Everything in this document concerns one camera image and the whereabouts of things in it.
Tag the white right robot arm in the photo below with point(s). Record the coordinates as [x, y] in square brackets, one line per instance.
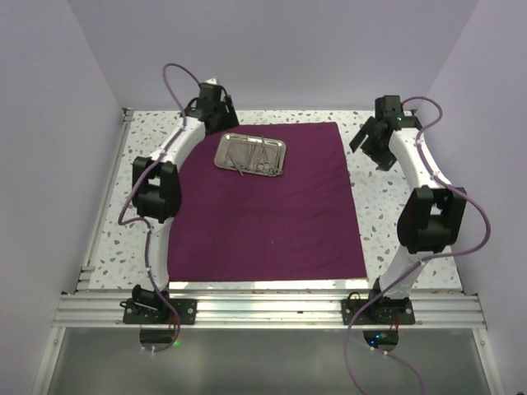
[431, 217]

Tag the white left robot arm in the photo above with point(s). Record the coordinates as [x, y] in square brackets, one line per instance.
[157, 194]

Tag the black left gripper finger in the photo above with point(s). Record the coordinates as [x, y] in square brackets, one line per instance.
[231, 118]
[214, 125]

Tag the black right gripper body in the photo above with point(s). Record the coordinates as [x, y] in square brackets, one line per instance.
[373, 132]

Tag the aluminium frame rail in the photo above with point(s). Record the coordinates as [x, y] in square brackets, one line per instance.
[273, 309]

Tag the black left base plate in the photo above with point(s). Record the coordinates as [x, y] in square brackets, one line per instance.
[146, 307]

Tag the steel surgical scissors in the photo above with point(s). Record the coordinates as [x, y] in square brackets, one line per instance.
[265, 163]

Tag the purple cloth wrap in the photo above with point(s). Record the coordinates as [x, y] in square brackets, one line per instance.
[301, 225]

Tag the steel instrument tray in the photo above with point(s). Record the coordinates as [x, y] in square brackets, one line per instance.
[247, 148]

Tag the steel tweezers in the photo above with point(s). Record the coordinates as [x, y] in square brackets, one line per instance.
[234, 160]

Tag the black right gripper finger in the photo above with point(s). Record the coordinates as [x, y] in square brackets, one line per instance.
[362, 134]
[384, 158]

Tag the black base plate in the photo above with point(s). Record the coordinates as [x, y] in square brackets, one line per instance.
[385, 311]
[146, 307]

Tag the steel forceps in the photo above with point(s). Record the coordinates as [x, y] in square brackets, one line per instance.
[276, 166]

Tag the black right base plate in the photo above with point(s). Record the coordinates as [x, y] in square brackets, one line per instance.
[385, 311]

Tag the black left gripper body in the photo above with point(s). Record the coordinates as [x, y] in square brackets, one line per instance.
[221, 110]

